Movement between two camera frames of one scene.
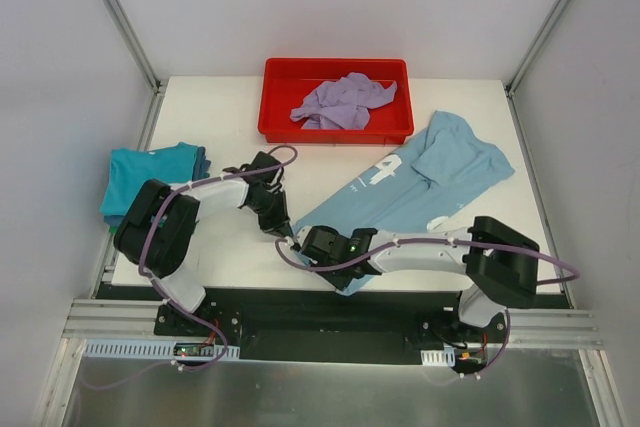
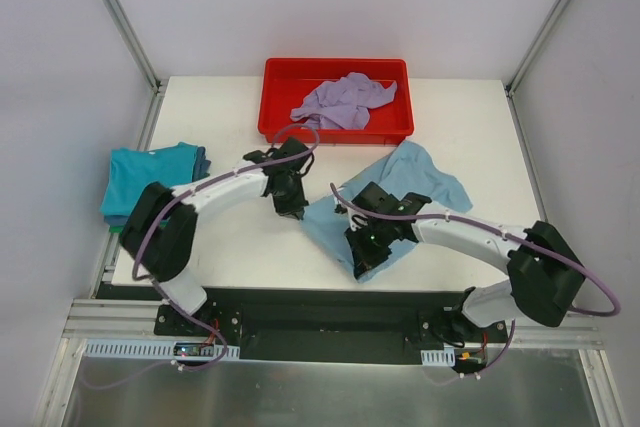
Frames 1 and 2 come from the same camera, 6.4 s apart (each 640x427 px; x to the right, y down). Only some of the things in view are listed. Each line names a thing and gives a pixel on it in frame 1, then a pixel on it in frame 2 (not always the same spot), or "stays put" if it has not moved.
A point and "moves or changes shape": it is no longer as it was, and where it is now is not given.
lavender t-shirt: [342, 103] stays put
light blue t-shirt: [440, 171] moves or changes shape
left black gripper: [275, 216] to [291, 202]
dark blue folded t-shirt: [201, 166] stays put
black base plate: [431, 327] stays put
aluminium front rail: [524, 326] stays put
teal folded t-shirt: [130, 169] stays put
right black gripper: [306, 245] to [370, 255]
